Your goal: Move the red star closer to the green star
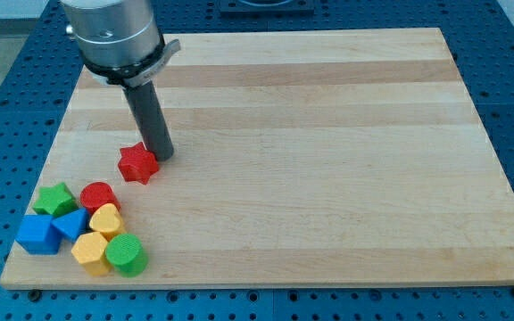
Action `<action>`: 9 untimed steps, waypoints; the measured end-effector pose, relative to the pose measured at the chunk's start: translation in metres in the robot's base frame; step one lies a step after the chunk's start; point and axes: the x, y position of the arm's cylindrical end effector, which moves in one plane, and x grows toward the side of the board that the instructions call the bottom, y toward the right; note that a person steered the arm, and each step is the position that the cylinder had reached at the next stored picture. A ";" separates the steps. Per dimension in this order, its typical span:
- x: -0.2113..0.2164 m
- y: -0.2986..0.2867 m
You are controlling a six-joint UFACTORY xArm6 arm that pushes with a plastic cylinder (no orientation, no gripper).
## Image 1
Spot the red cylinder block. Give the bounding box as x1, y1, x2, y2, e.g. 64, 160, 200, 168
79, 182, 120, 215

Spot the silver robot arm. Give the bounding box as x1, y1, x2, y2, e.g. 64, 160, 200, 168
61, 0, 181, 161

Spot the yellow heart block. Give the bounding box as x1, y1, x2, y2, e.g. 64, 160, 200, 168
89, 203, 127, 241

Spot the red star block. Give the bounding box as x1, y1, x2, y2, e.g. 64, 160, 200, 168
118, 142, 160, 185

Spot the green star block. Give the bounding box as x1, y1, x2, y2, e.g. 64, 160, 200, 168
32, 182, 79, 218

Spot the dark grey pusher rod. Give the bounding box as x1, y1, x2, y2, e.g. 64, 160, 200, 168
123, 82, 174, 161

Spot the wooden board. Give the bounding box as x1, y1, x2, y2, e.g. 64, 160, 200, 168
0, 28, 514, 290

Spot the blue cube block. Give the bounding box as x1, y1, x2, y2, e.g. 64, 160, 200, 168
15, 214, 62, 255

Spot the green cylinder block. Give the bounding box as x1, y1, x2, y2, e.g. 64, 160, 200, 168
105, 234, 149, 277

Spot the blue triangle block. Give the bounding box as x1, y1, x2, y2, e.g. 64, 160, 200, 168
52, 208, 89, 243

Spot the yellow hexagon block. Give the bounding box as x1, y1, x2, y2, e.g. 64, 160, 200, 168
70, 232, 112, 276

